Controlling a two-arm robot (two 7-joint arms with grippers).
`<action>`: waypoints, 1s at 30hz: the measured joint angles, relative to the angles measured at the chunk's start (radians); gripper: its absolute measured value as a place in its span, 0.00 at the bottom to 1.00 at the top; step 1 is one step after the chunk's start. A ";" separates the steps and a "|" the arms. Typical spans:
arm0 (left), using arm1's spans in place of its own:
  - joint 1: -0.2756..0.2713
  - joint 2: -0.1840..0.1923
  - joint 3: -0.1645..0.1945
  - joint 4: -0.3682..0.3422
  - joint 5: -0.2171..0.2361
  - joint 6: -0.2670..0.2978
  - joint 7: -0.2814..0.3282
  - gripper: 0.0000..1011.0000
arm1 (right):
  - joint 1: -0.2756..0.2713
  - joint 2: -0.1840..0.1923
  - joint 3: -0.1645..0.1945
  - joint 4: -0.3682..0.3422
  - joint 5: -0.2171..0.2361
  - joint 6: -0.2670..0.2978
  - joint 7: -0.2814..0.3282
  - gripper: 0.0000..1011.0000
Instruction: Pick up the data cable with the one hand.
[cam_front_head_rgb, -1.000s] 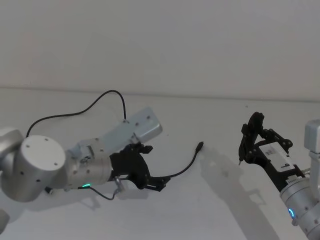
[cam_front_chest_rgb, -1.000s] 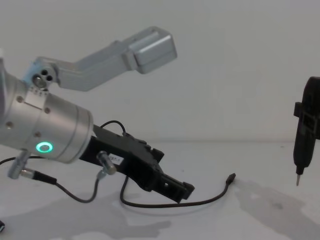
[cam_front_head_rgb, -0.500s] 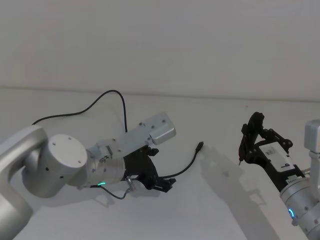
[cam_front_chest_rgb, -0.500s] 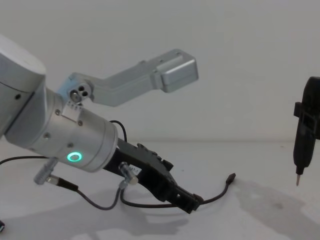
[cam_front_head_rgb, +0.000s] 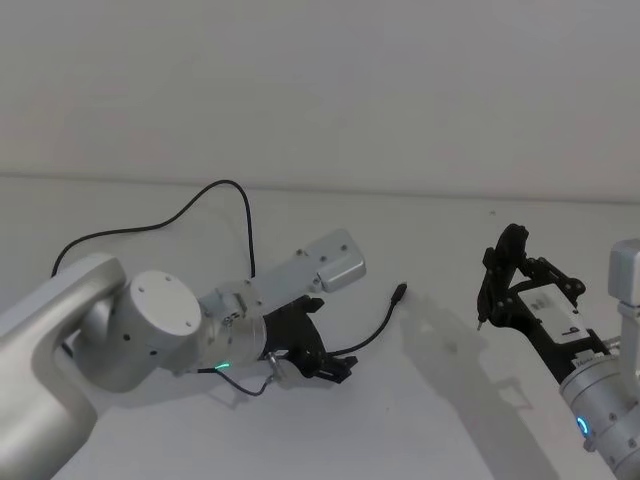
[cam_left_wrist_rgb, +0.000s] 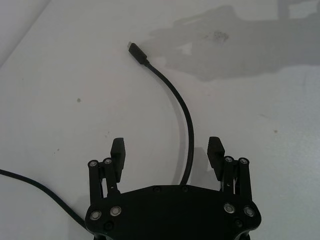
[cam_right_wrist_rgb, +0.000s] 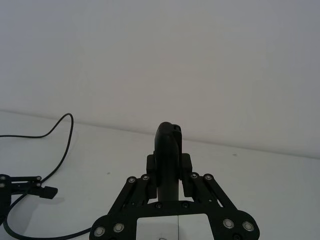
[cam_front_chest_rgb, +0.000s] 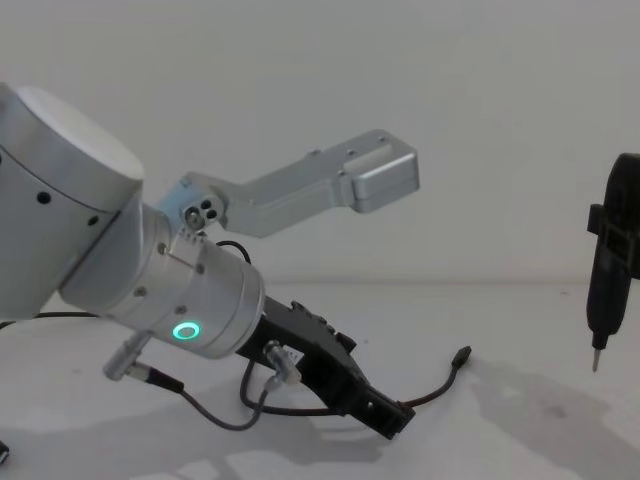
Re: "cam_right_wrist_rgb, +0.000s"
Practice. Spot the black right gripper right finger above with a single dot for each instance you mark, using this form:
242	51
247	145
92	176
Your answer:
212	195

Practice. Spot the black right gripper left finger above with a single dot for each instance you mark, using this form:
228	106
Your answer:
130	197

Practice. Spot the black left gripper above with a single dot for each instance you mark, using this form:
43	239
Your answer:
4	202

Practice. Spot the black power plug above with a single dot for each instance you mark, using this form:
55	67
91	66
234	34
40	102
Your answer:
167	162

